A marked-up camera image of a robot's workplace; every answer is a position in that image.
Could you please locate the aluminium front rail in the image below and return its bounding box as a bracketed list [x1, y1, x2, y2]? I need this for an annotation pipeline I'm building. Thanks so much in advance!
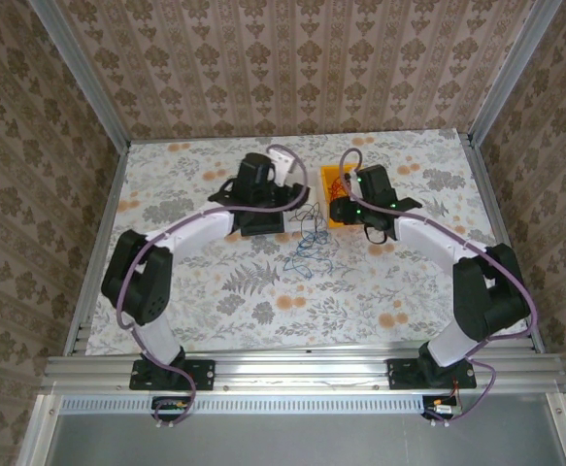
[39, 345, 566, 395]

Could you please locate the thin blue cable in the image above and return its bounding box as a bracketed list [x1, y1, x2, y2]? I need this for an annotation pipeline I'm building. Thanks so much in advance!
[282, 226, 336, 282]

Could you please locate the black connector bracket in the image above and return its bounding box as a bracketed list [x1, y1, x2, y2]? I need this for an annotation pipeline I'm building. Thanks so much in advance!
[421, 394, 462, 422]
[150, 395, 192, 424]

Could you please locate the left aluminium frame post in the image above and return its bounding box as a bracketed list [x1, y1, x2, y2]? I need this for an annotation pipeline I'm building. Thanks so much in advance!
[28, 0, 132, 149]

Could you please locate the yellow plastic bin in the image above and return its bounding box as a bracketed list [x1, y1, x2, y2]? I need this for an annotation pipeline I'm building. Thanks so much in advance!
[319, 164, 366, 230]

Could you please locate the slotted grey cable duct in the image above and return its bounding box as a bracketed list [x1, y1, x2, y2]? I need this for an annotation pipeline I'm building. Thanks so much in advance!
[58, 394, 458, 415]

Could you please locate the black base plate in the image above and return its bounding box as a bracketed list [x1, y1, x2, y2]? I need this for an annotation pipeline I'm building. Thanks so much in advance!
[129, 358, 216, 391]
[387, 357, 479, 391]

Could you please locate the grey metal sheet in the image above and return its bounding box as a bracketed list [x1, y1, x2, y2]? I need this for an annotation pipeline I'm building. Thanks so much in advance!
[17, 393, 566, 466]

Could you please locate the white plastic bin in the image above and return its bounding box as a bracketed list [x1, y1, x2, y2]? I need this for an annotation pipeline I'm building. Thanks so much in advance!
[284, 179, 325, 235]

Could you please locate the floral table cloth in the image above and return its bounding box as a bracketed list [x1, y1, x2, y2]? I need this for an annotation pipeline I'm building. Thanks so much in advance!
[85, 128, 531, 356]

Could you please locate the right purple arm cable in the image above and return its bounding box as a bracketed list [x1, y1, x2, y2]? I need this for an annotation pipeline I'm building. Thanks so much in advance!
[338, 148, 542, 427]

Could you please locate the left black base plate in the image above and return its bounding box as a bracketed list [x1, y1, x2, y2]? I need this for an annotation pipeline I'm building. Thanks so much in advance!
[129, 358, 216, 391]

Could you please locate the aluminium side rail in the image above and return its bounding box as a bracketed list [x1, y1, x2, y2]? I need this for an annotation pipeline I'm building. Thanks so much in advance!
[62, 140, 132, 356]
[459, 129, 547, 354]

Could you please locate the aluminium frame post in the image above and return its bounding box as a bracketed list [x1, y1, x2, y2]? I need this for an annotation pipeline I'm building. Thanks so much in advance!
[28, 0, 132, 149]
[467, 0, 564, 147]

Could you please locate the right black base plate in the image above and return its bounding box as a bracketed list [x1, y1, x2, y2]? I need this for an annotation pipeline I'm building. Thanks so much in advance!
[387, 357, 479, 391]

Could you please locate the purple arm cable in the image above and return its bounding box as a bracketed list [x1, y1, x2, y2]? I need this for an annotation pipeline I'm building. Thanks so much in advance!
[116, 144, 313, 428]
[338, 148, 542, 427]

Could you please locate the black plastic bin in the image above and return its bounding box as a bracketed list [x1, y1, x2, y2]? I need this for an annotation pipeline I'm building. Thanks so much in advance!
[240, 211, 286, 238]

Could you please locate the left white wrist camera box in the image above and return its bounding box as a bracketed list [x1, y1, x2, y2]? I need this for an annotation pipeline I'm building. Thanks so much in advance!
[267, 147, 297, 186]

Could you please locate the right aluminium side rail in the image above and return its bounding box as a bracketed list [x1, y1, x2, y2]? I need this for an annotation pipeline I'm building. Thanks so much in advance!
[459, 129, 547, 354]

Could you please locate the right aluminium frame post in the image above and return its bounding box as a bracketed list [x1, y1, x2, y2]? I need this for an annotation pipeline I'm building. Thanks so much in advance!
[467, 0, 564, 147]

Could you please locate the right black connector bracket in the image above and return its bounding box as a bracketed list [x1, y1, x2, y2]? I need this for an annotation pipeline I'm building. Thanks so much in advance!
[421, 394, 462, 422]

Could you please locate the left black connector bracket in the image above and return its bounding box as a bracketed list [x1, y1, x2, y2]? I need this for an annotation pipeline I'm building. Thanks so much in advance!
[150, 395, 192, 424]

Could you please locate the thin dark cable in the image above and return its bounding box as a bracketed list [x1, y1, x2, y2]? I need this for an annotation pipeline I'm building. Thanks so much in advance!
[289, 200, 331, 245]

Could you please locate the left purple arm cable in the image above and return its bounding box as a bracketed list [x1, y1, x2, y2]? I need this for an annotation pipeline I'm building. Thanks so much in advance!
[116, 144, 313, 428]

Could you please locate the left aluminium side rail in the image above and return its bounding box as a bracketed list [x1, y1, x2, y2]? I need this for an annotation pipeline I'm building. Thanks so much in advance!
[62, 140, 132, 356]

